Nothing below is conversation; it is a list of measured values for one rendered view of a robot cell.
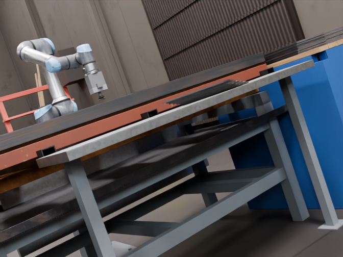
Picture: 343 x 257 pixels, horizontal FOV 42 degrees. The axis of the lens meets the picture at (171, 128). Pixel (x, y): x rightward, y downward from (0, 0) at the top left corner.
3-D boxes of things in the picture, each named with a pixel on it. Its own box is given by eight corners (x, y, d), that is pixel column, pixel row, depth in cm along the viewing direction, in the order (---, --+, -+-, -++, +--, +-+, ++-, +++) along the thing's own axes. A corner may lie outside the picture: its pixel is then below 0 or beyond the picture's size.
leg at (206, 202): (222, 214, 282) (187, 113, 278) (216, 219, 278) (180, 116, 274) (216, 214, 286) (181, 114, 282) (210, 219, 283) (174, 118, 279)
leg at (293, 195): (309, 216, 228) (267, 90, 224) (302, 221, 224) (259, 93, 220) (300, 215, 232) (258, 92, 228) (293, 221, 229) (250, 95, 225)
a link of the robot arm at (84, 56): (84, 46, 253) (92, 42, 247) (91, 65, 254) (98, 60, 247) (72, 49, 248) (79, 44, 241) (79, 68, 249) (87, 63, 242)
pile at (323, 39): (362, 32, 228) (358, 21, 228) (317, 47, 205) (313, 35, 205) (250, 71, 293) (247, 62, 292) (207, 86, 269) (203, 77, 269)
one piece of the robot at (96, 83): (86, 67, 240) (96, 96, 241) (101, 63, 245) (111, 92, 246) (80, 71, 249) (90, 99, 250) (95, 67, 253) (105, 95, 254)
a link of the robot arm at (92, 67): (97, 61, 246) (84, 65, 242) (100, 69, 246) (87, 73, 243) (93, 64, 253) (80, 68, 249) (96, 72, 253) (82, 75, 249)
